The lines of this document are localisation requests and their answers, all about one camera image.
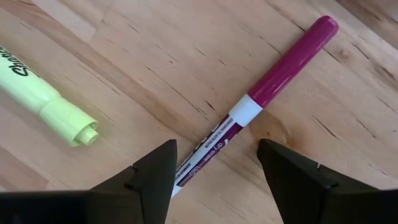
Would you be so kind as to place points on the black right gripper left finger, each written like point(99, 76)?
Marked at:
point(109, 205)

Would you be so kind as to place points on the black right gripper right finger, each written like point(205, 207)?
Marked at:
point(311, 193)

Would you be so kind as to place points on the magenta dry erase marker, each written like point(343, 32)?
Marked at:
point(292, 65)

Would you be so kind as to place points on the yellow-green Sharpie highlighter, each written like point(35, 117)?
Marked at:
point(34, 91)

